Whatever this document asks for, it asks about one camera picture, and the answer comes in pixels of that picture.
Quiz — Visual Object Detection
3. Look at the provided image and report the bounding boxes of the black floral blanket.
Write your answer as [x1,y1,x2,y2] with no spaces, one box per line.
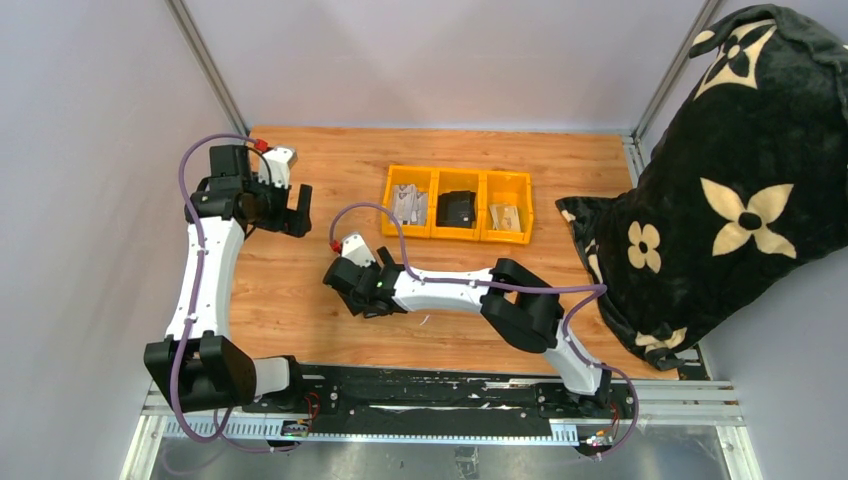
[556,4,847,371]

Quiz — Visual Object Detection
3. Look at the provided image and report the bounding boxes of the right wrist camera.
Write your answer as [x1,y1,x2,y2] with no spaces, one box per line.
[340,232,377,268]

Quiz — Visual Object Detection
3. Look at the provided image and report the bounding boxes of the yellow three-compartment bin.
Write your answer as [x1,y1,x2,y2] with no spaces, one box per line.
[382,165,535,245]

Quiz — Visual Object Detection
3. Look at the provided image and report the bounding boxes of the gold cards in bin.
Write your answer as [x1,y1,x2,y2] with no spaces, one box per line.
[489,203,523,233]

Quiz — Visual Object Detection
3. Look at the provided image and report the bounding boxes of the black cards in bin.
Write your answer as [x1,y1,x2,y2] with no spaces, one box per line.
[436,190,476,229]

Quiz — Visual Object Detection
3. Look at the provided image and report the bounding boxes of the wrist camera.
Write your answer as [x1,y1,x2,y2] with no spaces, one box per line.
[340,232,377,268]
[258,146,297,190]

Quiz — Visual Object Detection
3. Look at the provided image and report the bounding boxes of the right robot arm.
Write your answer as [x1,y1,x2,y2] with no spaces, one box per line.
[323,249,611,418]

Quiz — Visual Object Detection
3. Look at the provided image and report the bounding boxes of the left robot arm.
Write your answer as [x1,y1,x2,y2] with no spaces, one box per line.
[143,141,312,413]

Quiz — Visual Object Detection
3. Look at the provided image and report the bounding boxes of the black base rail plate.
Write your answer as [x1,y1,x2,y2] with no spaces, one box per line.
[242,363,639,441]

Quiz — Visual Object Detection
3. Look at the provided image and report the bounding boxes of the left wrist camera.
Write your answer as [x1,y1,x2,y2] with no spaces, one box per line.
[258,146,297,190]

